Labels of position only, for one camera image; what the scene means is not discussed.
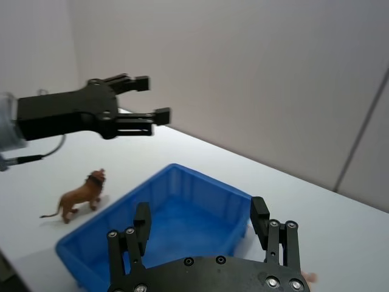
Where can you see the brown toy lion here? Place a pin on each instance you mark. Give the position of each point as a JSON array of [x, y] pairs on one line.
[[80, 194]]

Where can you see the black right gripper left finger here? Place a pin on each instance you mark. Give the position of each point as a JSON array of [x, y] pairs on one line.
[[133, 246]]

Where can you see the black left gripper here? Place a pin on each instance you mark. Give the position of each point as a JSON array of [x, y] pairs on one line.
[[70, 112]]

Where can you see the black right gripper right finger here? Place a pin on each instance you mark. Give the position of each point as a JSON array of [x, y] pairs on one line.
[[282, 243]]

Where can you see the blue plastic bin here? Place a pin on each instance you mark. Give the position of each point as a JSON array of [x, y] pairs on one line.
[[188, 219]]

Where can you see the small pink toy figure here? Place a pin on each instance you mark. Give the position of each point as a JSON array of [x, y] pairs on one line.
[[311, 276]]

